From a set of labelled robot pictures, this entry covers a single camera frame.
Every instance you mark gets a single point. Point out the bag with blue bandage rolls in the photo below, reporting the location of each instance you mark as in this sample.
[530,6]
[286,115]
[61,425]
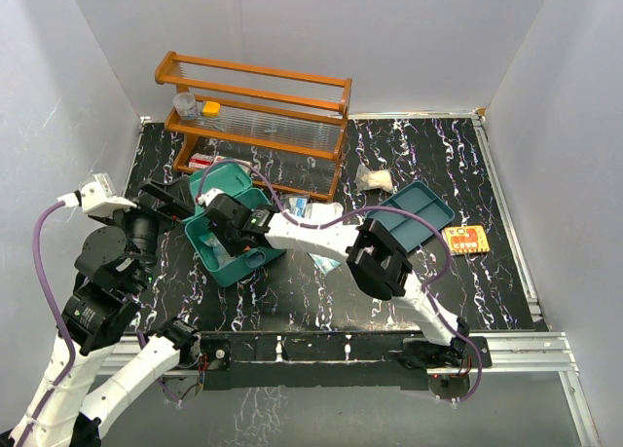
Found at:
[295,203]

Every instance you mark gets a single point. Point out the clear plastic cup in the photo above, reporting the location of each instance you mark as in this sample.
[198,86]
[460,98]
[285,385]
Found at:
[186,107]

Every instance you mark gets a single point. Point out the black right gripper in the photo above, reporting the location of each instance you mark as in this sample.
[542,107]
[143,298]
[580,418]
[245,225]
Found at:
[233,250]

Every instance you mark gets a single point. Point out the red white medicine box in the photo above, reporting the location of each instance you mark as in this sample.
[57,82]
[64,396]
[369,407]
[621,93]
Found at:
[200,161]

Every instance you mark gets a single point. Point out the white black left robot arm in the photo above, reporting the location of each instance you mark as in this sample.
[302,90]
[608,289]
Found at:
[114,266]

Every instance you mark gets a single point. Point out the blue white wipes packet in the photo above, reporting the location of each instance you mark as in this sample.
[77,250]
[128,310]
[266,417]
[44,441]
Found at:
[217,250]

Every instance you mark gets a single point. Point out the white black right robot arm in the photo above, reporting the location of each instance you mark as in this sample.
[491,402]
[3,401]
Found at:
[376,259]

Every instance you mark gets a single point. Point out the black metal base bar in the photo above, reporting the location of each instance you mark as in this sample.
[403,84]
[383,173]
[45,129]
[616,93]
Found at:
[304,360]

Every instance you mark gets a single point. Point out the blue face mask packet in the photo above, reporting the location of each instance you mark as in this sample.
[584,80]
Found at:
[323,264]

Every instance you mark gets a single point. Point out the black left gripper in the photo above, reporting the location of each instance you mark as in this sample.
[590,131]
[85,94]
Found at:
[177,191]

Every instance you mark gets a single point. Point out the yellow capped small jar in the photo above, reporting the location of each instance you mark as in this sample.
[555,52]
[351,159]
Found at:
[210,110]

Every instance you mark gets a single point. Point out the white gauze packet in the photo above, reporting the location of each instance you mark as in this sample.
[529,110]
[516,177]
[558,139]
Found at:
[320,213]

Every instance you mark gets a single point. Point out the bag of cotton balls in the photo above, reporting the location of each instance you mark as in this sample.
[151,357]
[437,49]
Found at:
[367,180]

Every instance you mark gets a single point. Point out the orange wooden shelf rack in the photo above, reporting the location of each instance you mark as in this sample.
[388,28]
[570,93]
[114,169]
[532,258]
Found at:
[290,125]

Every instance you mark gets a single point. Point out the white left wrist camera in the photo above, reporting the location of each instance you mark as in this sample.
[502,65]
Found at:
[97,197]

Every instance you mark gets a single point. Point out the teal medicine kit box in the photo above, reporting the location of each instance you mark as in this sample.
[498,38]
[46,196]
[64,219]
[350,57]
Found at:
[235,195]

